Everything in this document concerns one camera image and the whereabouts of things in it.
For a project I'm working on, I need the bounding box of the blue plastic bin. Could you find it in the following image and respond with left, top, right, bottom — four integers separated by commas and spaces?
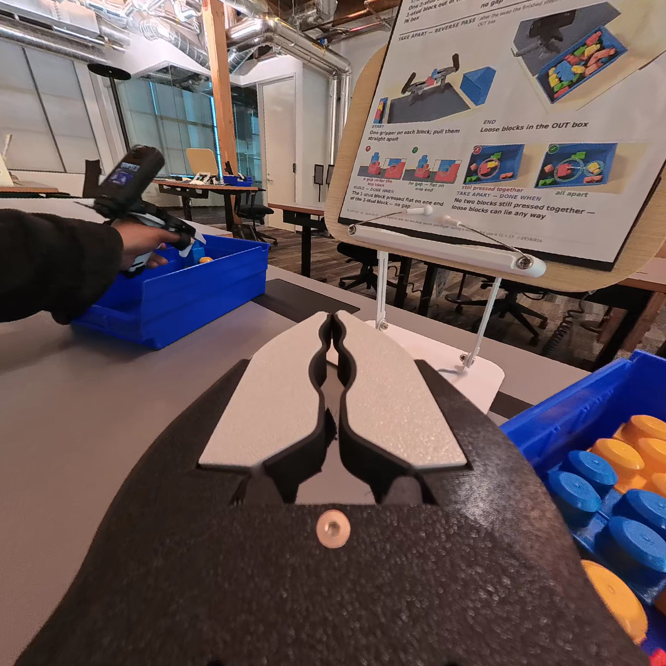
498, 350, 666, 666

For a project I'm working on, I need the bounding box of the white door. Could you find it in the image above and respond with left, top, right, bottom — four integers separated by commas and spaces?
257, 75, 298, 230

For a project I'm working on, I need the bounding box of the person's left forearm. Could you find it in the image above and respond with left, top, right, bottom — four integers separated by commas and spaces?
0, 208, 126, 324

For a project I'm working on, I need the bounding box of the blue object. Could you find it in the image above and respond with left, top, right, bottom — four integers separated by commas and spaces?
72, 234, 271, 350

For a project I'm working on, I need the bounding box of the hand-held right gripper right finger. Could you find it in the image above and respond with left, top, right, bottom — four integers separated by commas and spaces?
332, 310, 468, 504

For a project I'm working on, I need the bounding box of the wooden pillar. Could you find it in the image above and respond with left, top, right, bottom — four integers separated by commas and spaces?
202, 0, 244, 225

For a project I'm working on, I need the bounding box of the black coiled cable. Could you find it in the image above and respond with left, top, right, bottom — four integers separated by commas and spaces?
543, 307, 588, 359

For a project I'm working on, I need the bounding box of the person's left hand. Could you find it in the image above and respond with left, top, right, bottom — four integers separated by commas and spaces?
111, 221, 183, 272

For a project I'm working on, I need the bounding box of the silver air duct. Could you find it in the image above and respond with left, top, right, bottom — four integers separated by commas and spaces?
0, 10, 209, 71

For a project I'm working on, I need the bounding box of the pile of toy blocks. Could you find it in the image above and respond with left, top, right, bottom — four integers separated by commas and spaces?
546, 413, 666, 666

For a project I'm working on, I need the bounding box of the printed instruction sheet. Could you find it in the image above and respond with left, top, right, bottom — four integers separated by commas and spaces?
338, 0, 666, 264

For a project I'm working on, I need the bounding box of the grey wood-edged desk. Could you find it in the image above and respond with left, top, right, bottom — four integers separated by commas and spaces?
0, 197, 235, 241
268, 202, 334, 279
153, 178, 266, 233
0, 179, 71, 199

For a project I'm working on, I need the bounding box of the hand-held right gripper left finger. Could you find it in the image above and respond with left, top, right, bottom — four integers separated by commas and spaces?
198, 312, 338, 504

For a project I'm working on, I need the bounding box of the black floor lamp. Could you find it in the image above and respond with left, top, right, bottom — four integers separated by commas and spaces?
87, 63, 132, 154

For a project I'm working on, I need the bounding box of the white document stand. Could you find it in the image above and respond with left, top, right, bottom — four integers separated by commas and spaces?
324, 0, 666, 417

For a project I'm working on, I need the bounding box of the beige divider panel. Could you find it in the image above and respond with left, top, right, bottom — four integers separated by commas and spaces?
186, 148, 219, 178

